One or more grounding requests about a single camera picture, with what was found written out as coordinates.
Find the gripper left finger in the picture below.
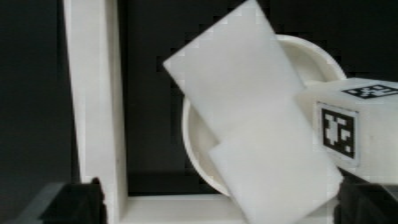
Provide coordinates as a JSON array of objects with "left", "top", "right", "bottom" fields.
[{"left": 11, "top": 178, "right": 108, "bottom": 224}]

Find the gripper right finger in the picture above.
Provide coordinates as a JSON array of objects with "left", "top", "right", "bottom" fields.
[{"left": 334, "top": 170, "right": 398, "bottom": 224}]

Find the white stool leg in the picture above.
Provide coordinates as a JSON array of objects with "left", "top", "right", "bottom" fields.
[
  {"left": 297, "top": 78, "right": 398, "bottom": 184},
  {"left": 163, "top": 0, "right": 343, "bottom": 224}
]

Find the white round stool seat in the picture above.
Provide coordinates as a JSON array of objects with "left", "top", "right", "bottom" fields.
[{"left": 181, "top": 35, "right": 346, "bottom": 195}]

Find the white front fence bar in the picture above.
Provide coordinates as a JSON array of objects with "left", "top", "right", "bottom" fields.
[{"left": 121, "top": 194, "right": 339, "bottom": 224}]

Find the white fence bar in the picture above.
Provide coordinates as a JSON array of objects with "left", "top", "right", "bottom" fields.
[
  {"left": 121, "top": 194, "right": 339, "bottom": 224},
  {"left": 62, "top": 0, "right": 126, "bottom": 224}
]

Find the white right fence bar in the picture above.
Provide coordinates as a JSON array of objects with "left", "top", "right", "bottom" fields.
[{"left": 62, "top": 0, "right": 126, "bottom": 224}]

